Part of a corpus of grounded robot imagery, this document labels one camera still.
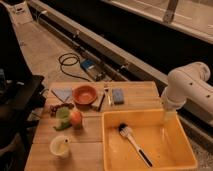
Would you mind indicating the white suction gripper tip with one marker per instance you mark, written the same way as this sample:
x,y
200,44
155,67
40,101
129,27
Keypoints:
x,y
169,114

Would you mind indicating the blue sponge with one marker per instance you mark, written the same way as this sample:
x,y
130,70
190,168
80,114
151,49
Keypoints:
x,y
118,97

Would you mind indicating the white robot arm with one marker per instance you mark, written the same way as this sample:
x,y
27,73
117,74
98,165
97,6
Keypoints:
x,y
188,82

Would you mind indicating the yellow plastic tray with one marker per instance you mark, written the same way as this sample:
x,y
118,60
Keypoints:
x,y
163,141

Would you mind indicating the wooden block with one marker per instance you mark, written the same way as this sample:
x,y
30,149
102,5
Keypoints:
x,y
96,105

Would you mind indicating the blue power box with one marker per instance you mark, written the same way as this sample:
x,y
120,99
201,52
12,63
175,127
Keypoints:
x,y
92,69

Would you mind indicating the orange bowl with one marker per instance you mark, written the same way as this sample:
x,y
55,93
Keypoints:
x,y
84,95

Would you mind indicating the red apple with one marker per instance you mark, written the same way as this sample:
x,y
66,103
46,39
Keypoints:
x,y
76,119

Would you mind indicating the green toy vegetable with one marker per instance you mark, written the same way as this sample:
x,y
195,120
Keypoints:
x,y
62,114

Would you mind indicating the blue cloth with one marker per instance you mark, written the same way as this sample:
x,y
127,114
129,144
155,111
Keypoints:
x,y
62,94

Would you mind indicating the white cup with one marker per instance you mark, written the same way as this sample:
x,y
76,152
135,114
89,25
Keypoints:
x,y
59,147

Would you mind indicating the dark grapes bunch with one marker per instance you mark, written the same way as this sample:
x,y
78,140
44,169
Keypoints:
x,y
53,108

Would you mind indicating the black chair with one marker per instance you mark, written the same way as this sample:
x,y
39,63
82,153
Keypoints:
x,y
20,92

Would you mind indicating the white box device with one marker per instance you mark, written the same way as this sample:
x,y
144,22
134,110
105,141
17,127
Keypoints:
x,y
20,13

